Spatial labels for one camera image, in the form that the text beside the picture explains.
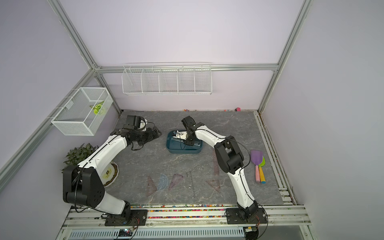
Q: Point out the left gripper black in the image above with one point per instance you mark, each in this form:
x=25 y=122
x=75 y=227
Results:
x=151 y=136

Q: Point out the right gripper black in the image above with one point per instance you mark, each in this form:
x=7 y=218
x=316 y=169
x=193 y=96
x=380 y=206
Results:
x=190 y=142

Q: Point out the clear straight ruler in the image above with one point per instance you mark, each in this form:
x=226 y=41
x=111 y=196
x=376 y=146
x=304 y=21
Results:
x=181 y=136
x=192 y=185

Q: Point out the teal plastic storage box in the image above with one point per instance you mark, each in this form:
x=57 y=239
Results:
x=175 y=145

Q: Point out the clear straight ruler bottom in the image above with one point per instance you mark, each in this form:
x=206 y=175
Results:
x=192 y=185

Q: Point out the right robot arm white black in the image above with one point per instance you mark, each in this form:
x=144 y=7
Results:
x=231 y=161

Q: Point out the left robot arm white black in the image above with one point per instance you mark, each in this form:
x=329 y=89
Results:
x=82 y=183

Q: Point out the green leaf toy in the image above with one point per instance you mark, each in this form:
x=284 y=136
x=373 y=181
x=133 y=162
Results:
x=98 y=109

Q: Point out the potted green plant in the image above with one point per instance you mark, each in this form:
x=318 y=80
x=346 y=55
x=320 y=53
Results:
x=77 y=155

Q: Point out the pink triangle ruler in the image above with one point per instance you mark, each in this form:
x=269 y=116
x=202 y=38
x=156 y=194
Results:
x=177 y=178

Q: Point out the blue protractor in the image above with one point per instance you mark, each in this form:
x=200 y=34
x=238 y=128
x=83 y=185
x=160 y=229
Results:
x=163 y=182

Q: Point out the white mesh basket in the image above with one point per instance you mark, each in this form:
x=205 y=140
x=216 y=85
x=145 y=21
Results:
x=76 y=118

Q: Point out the green toy shovel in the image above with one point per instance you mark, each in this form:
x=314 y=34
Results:
x=261 y=172

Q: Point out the circuit board left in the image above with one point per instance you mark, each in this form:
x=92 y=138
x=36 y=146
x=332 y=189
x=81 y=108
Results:
x=125 y=233

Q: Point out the circuit board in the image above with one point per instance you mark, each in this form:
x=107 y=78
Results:
x=251 y=233
x=125 y=233

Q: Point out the white vent grille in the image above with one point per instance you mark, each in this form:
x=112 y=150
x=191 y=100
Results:
x=180 y=233

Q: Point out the circuit board right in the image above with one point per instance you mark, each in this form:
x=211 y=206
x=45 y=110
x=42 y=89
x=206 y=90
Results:
x=251 y=233

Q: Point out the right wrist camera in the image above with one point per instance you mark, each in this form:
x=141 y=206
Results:
x=188 y=123

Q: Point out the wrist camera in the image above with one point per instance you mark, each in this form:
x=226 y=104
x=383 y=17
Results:
x=135 y=123
x=188 y=123

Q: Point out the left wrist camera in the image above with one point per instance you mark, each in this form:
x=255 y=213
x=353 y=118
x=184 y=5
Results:
x=135 y=123

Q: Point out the white wire wall shelf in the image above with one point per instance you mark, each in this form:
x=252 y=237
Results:
x=191 y=78

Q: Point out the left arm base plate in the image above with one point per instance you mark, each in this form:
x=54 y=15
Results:
x=135 y=218

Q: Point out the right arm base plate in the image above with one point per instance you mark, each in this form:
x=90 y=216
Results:
x=236 y=216

